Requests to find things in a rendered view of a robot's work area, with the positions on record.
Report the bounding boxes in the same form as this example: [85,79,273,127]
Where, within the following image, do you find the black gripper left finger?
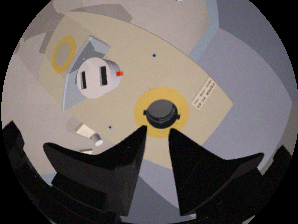
[43,125,148,217]

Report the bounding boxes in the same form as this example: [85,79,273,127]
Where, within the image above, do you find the beige flat rectangular slab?
[74,123,96,139]
[78,148,93,155]

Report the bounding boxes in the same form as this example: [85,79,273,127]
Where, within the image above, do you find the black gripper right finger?
[168,128,265,217]

